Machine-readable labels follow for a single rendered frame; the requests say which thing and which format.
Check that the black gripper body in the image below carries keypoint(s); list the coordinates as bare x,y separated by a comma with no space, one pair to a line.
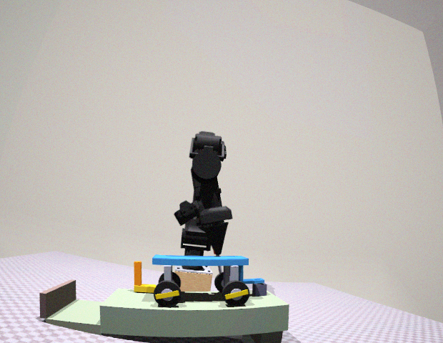
213,212

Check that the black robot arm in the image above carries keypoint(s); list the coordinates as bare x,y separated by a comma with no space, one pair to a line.
206,151

